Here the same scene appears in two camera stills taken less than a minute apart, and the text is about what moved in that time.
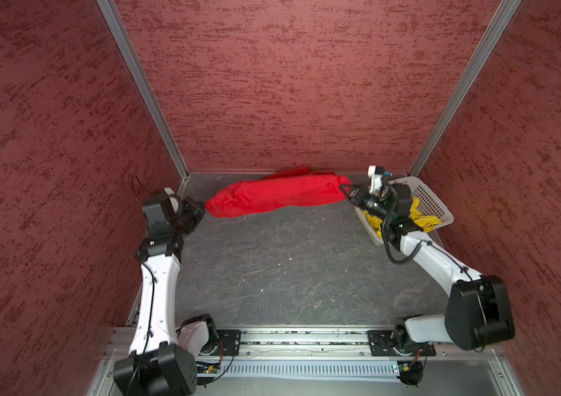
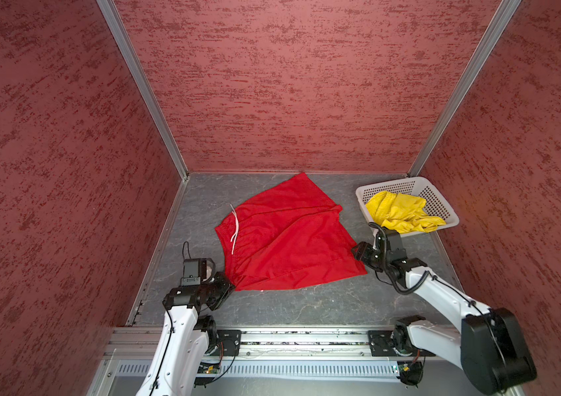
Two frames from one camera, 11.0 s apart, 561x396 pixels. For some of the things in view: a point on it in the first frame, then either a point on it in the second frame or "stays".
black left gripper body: (188, 215) → (217, 290)
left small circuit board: (207, 369) stays
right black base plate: (384, 343) stays
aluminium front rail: (300, 342) stays
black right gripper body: (372, 202) → (373, 258)
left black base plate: (228, 341) stays
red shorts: (294, 186) → (289, 232)
